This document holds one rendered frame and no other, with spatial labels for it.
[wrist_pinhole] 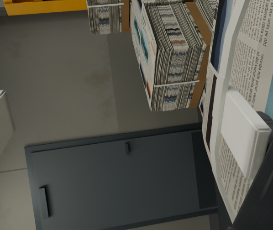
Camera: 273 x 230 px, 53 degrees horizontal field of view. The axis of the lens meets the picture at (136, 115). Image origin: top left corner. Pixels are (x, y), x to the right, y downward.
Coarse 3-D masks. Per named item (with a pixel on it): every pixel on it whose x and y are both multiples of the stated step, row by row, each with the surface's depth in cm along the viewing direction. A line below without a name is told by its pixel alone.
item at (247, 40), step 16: (224, 0) 30; (256, 0) 21; (224, 16) 29; (256, 16) 21; (224, 32) 29; (240, 32) 24; (256, 32) 21; (240, 48) 24; (256, 48) 21; (208, 64) 37; (240, 64) 24; (208, 80) 36; (240, 80) 24; (208, 96) 36; (208, 112) 35; (208, 128) 35; (208, 144) 35; (224, 144) 28; (224, 160) 28; (224, 176) 28
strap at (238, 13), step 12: (240, 0) 15; (240, 12) 15; (228, 24) 16; (240, 24) 15; (228, 36) 16; (228, 48) 16; (228, 60) 16; (228, 72) 16; (216, 84) 17; (228, 84) 16; (216, 96) 17; (216, 108) 18; (216, 120) 18; (216, 132) 18; (216, 144) 18; (216, 156) 19; (216, 168) 19; (216, 180) 20; (228, 204) 21
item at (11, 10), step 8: (16, 0) 198; (24, 0) 199; (32, 0) 200; (48, 0) 195; (56, 0) 195; (64, 0) 196; (72, 0) 197; (80, 0) 198; (8, 8) 193; (16, 8) 195; (24, 8) 196; (32, 8) 197; (40, 8) 198; (48, 8) 199; (56, 8) 200; (64, 8) 201; (72, 8) 202; (80, 8) 203
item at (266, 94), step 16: (272, 0) 18; (272, 16) 18; (272, 32) 19; (272, 48) 19; (256, 64) 21; (272, 64) 19; (256, 80) 21; (272, 80) 19; (256, 96) 21; (272, 96) 19; (272, 112) 19; (240, 176) 24; (240, 192) 25
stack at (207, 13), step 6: (198, 0) 119; (204, 0) 120; (210, 0) 120; (198, 6) 117; (204, 6) 117; (210, 6) 117; (204, 12) 115; (210, 12) 115; (204, 18) 113; (210, 18) 113; (210, 24) 110; (210, 30) 108; (204, 90) 122
